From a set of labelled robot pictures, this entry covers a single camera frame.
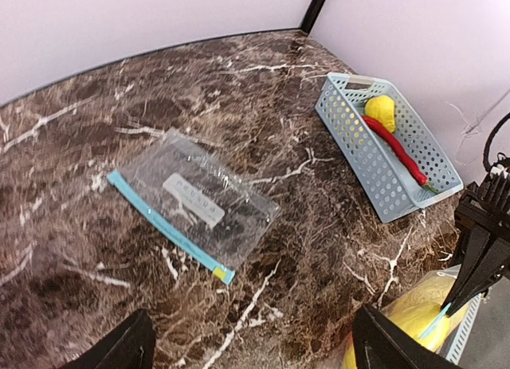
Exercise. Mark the black frame post right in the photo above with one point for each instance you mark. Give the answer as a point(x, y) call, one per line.
point(311, 15)

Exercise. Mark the slotted grey cable duct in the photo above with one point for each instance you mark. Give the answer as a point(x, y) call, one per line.
point(455, 343)

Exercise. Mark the yellow fruit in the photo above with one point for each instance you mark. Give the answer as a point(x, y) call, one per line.
point(348, 127)

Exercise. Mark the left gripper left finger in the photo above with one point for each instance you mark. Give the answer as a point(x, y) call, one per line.
point(131, 344)

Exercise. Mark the clear zip bag blue zipper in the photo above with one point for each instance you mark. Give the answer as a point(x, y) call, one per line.
point(420, 313)

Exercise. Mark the red chili pepper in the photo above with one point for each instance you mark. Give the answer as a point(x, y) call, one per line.
point(400, 152)

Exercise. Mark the light blue plastic basket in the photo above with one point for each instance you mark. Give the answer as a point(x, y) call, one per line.
point(391, 189)

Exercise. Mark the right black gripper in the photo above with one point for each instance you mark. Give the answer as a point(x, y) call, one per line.
point(484, 263)

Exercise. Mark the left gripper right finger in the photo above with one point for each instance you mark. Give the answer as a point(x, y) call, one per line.
point(379, 343)

